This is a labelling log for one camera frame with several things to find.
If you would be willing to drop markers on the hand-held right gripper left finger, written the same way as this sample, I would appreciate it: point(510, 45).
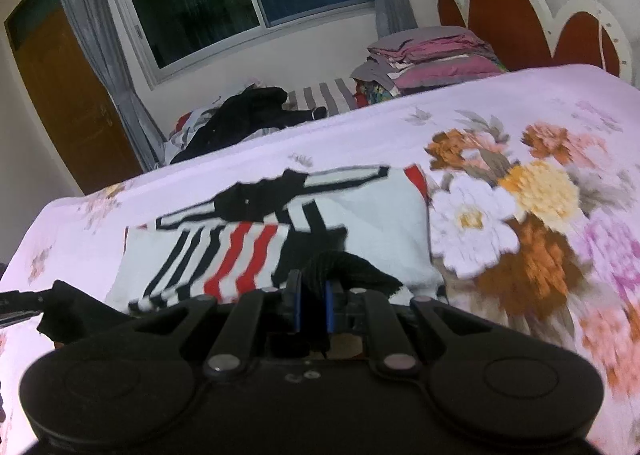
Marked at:
point(296, 305)

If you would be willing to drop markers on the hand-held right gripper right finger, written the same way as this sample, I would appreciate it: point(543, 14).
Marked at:
point(332, 310)

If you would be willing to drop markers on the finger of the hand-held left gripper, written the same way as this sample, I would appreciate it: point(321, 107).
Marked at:
point(22, 302)

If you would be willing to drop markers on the striped knit sweater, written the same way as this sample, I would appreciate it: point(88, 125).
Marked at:
point(370, 220)

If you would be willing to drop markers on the pile of mixed clothes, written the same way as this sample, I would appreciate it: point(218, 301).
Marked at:
point(187, 122)

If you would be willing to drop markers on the pink floral bed sheet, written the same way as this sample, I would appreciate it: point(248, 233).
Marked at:
point(350, 135)

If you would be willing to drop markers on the dark garment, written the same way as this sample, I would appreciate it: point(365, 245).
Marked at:
point(240, 115)

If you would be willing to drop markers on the wooden door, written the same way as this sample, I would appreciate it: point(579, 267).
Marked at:
point(65, 100)

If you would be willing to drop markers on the stack of folded pink bedding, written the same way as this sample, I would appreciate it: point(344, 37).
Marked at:
point(435, 65)

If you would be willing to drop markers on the sliding glass window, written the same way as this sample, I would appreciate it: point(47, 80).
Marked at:
point(200, 10)

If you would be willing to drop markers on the red and white scalloped headboard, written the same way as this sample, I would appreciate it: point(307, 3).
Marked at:
point(505, 10)

